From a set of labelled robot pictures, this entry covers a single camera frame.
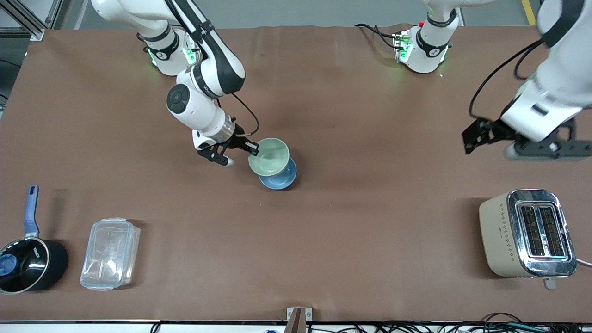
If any light green bowl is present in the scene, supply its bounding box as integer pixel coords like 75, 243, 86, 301
248, 137, 291, 178

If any blue bowl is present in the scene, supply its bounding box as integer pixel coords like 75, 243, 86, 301
259, 157, 298, 191

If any green-lit arm base connector plate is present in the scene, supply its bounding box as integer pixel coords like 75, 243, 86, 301
393, 31, 413, 64
183, 38, 203, 66

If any cream and chrome toaster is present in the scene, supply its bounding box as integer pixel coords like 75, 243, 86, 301
478, 188, 578, 290

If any brown table cloth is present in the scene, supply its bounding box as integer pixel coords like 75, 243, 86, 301
0, 24, 592, 323

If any clear plastic lidded container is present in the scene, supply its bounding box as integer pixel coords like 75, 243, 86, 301
80, 217, 141, 292

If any glass lid blue knob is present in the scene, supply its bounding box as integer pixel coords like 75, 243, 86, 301
0, 237, 49, 294

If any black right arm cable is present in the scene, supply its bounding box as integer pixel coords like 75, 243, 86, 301
230, 92, 261, 138

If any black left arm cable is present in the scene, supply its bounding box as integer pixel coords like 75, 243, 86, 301
469, 39, 545, 122
514, 42, 544, 80

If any black arm base cable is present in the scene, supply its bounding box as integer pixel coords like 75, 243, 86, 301
354, 23, 399, 49

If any small metal bracket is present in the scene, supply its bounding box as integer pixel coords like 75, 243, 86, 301
286, 307, 313, 323

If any brown camera mount post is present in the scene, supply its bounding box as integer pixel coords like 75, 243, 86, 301
283, 308, 307, 333

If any black saucepan blue handle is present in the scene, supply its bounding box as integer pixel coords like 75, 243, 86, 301
0, 185, 69, 295

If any aluminium frame profile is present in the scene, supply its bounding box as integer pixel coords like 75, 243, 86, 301
0, 0, 63, 41

